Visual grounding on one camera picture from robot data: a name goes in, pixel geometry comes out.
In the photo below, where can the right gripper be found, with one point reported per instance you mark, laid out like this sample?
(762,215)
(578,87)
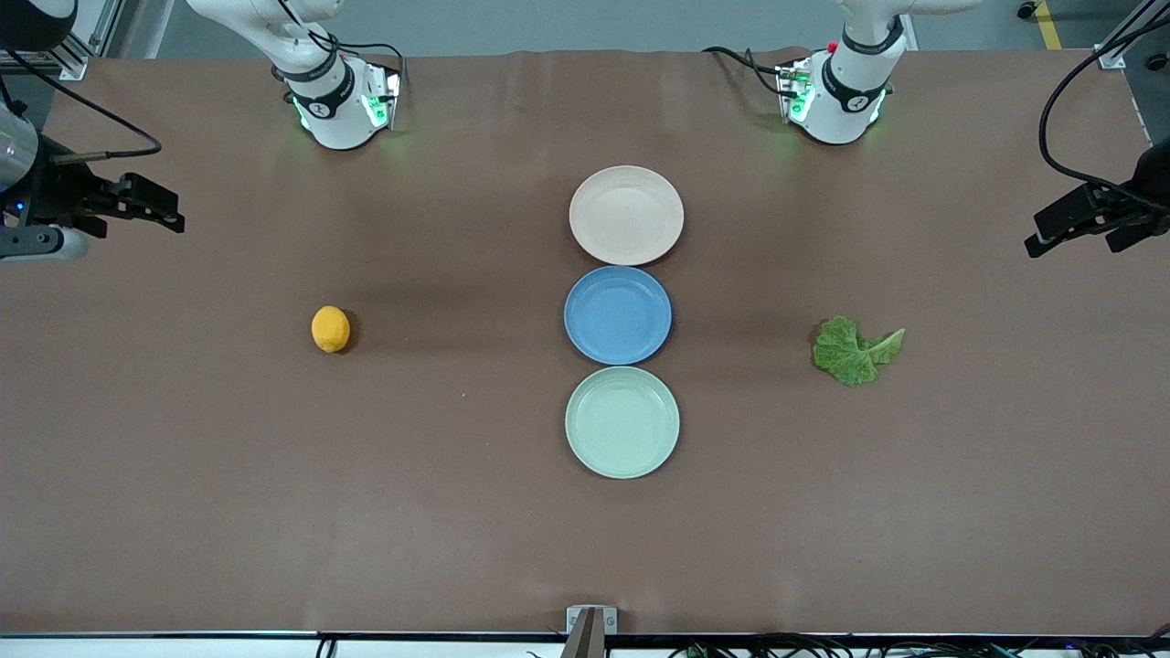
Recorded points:
(62,194)

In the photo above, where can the yellow lemon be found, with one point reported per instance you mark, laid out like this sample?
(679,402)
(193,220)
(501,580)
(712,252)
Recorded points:
(331,329)

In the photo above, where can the green lettuce leaf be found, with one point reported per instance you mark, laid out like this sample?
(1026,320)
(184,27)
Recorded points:
(850,352)

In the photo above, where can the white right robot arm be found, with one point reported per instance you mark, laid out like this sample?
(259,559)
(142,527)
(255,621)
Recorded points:
(331,119)

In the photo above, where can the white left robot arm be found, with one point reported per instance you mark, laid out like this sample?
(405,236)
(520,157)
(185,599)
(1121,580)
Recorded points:
(841,105)

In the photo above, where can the black caster wheel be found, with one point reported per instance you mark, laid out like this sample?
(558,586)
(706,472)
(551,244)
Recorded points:
(1027,10)
(1157,62)

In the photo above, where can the brown table mat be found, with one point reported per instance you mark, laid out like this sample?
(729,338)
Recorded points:
(274,475)

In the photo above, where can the beige round plate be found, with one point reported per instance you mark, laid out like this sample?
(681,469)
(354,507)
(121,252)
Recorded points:
(626,215)

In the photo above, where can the blue round plate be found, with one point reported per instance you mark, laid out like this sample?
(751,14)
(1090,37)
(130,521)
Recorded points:
(617,315)

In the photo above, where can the light green round plate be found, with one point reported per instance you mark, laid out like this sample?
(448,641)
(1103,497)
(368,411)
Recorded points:
(622,422)

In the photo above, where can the aluminium frame profile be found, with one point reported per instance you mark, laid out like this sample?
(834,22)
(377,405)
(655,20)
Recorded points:
(1120,50)
(87,55)

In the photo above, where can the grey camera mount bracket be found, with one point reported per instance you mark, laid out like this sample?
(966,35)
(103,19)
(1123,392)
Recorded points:
(574,620)

